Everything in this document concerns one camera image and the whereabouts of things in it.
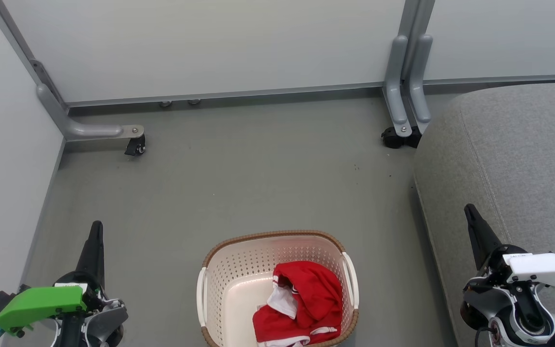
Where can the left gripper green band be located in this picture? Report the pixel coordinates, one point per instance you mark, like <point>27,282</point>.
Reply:
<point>41,302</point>

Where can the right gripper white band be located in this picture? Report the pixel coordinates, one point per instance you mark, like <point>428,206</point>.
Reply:
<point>542,268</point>

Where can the red and white garment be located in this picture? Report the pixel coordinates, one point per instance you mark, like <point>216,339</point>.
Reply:
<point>306,301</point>

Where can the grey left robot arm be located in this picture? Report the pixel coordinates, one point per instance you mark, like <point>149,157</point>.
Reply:
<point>109,318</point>

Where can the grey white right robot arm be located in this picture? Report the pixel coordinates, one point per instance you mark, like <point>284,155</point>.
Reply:
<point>513,318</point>

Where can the grey fabric sofa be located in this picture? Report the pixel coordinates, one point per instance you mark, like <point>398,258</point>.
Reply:
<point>513,159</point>

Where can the black caster wheel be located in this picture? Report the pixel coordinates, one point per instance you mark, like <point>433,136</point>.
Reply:
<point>398,139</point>
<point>136,145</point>

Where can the grey curved partition foot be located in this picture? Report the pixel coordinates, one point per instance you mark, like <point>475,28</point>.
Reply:
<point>89,130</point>
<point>421,82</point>
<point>395,91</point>

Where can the white perforated laundry basket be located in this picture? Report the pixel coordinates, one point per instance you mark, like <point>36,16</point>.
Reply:
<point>239,289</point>

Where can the silver levelling bolt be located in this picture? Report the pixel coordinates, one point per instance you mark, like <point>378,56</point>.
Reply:
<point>193,101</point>
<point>165,103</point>

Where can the grey partition bottom rail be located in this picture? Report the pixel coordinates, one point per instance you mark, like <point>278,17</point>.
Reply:
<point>504,79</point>
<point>219,95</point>

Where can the grey partition corner post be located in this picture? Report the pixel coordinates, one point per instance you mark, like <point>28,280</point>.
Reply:
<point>22,53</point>

